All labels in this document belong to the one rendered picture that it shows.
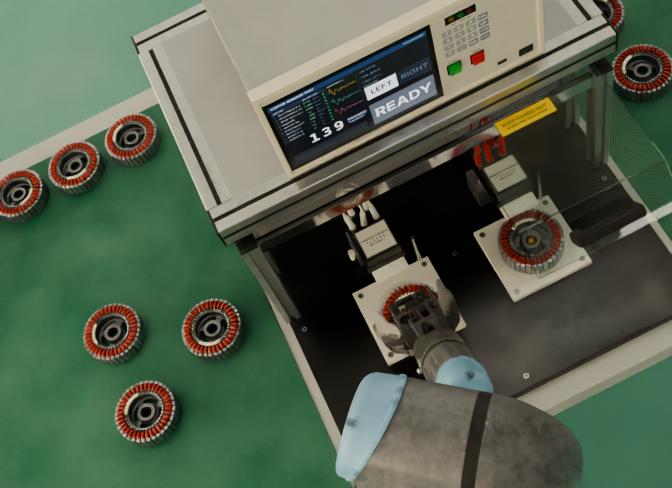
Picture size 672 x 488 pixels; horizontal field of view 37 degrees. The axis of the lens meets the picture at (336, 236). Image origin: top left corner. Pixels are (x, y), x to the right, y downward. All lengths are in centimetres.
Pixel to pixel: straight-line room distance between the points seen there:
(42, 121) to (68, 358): 147
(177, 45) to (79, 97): 158
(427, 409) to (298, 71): 55
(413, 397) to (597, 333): 75
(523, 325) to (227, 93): 63
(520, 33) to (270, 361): 73
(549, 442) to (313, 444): 77
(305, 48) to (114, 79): 194
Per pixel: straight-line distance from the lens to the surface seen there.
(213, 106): 164
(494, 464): 100
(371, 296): 177
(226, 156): 158
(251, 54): 141
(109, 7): 350
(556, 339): 172
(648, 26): 208
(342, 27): 140
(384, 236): 166
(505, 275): 176
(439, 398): 102
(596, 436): 247
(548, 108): 158
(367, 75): 142
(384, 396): 102
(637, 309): 175
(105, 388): 190
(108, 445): 186
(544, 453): 102
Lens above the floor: 237
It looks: 60 degrees down
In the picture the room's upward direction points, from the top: 25 degrees counter-clockwise
